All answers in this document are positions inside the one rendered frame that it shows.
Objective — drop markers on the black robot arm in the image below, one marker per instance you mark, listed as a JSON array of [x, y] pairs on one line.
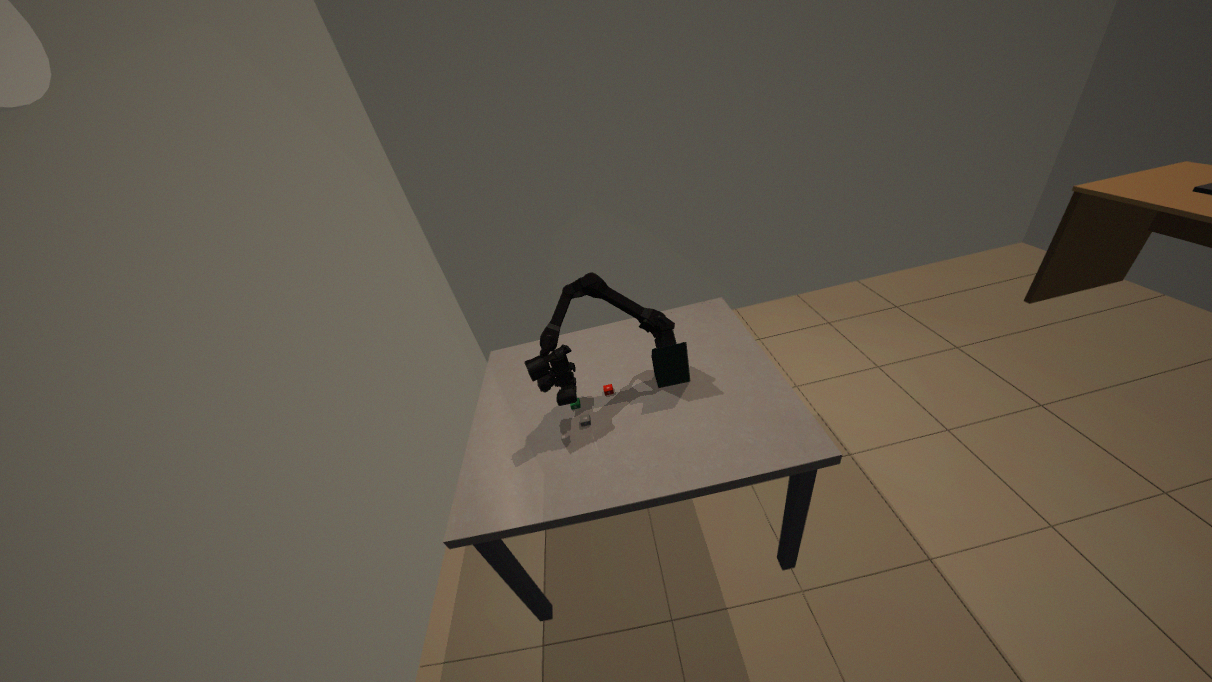
[[592, 285]]

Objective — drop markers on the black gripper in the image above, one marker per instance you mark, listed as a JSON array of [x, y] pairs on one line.
[[567, 382]]

